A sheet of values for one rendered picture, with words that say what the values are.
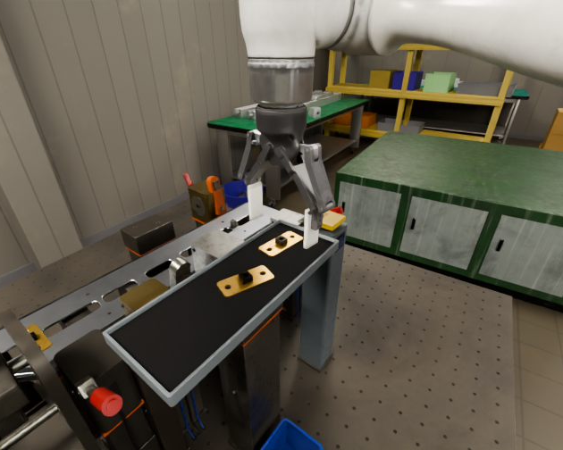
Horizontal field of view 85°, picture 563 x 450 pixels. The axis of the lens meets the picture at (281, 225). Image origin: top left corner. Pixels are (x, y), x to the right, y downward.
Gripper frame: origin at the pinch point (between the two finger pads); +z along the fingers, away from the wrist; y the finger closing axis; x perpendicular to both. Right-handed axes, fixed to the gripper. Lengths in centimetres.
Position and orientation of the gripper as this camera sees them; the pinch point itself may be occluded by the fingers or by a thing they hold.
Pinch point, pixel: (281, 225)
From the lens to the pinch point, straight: 54.5
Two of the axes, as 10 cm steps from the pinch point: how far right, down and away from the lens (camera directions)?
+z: 0.0, 8.7, 5.0
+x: -7.0, 3.6, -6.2
